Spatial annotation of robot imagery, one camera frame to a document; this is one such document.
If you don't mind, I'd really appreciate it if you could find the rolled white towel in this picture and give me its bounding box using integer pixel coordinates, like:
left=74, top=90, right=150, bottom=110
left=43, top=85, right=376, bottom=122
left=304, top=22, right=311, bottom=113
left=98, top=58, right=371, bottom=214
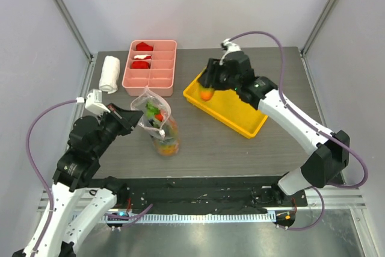
left=99, top=55, right=120, bottom=94

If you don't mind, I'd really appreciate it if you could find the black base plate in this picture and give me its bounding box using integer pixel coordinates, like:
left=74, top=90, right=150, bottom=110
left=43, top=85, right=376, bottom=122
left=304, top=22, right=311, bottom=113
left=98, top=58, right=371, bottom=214
left=121, top=176, right=307, bottom=214

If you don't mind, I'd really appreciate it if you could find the fake mango orange green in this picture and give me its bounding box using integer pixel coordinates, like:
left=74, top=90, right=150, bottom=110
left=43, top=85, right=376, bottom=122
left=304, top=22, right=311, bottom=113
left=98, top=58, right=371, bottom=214
left=199, top=85, right=215, bottom=102

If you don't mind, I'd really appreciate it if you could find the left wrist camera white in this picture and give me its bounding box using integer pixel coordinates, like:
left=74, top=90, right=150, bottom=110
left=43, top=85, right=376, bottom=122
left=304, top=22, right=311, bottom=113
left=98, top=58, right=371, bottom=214
left=76, top=89, right=111, bottom=116

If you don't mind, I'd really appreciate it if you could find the yellow plastic tray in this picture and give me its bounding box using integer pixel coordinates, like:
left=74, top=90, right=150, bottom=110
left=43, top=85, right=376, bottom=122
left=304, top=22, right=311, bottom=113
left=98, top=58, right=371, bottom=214
left=183, top=78, right=268, bottom=139

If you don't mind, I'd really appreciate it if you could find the pink divided organizer tray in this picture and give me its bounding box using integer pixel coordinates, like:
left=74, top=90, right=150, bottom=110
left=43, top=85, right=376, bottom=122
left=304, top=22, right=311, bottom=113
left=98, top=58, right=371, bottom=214
left=122, top=40, right=177, bottom=97

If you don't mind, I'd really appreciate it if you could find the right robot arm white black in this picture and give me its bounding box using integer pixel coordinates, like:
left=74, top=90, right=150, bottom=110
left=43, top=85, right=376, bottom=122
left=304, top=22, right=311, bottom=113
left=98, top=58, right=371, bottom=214
left=198, top=51, right=350, bottom=206

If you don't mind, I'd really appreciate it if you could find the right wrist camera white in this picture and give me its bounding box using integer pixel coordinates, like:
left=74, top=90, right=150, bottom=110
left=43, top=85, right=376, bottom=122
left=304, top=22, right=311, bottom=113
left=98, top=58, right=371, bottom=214
left=220, top=39, right=241, bottom=65

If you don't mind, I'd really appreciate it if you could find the fake pineapple orange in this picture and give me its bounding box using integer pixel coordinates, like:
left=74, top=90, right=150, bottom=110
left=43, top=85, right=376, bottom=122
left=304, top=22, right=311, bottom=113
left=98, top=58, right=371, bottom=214
left=155, top=143, right=179, bottom=156

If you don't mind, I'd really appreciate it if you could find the fake green lettuce leaf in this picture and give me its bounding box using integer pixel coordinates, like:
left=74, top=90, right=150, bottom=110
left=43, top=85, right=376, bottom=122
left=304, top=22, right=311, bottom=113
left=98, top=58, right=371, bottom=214
left=146, top=102, right=161, bottom=119

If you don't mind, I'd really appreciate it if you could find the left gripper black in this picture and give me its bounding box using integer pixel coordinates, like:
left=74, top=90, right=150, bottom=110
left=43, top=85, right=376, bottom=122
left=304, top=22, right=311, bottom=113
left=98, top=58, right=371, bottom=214
left=93, top=102, right=144, bottom=157

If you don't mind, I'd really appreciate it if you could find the clear zip top bag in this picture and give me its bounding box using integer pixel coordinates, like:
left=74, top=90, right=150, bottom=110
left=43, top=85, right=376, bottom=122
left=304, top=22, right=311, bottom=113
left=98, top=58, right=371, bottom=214
left=131, top=86, right=180, bottom=149

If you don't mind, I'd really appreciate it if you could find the red fake food top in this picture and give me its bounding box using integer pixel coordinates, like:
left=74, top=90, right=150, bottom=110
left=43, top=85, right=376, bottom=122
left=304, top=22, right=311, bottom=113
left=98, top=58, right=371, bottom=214
left=136, top=42, right=153, bottom=51

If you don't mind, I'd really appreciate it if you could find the white slotted cable duct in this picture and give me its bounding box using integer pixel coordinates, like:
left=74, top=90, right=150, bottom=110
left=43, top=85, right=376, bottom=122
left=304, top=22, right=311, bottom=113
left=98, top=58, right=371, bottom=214
left=67, top=212, right=276, bottom=224

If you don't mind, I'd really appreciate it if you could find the white red fake food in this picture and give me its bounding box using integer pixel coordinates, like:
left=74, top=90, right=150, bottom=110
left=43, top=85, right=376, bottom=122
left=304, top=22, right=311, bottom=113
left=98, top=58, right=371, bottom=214
left=133, top=54, right=152, bottom=60

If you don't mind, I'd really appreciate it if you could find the fake carrot orange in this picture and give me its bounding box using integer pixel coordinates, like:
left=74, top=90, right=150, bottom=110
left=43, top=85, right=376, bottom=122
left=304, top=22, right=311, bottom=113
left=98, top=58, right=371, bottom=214
left=155, top=113, right=164, bottom=122

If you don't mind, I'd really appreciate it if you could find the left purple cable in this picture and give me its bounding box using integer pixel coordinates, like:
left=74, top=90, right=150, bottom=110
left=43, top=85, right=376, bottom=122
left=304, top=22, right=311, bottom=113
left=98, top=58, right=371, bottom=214
left=25, top=99, right=154, bottom=257

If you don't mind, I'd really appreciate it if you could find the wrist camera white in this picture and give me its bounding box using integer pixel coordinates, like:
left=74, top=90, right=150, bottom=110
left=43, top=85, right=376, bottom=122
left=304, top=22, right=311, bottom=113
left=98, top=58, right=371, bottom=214
left=76, top=89, right=111, bottom=116
left=220, top=39, right=241, bottom=65

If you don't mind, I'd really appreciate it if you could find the red fake food lower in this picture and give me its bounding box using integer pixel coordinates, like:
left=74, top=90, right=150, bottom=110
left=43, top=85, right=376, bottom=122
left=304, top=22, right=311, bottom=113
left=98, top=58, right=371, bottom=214
left=131, top=60, right=150, bottom=69

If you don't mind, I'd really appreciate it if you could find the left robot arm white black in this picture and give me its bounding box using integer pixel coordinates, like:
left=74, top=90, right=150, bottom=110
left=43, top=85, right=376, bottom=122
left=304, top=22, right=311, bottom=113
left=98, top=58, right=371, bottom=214
left=13, top=104, right=143, bottom=256

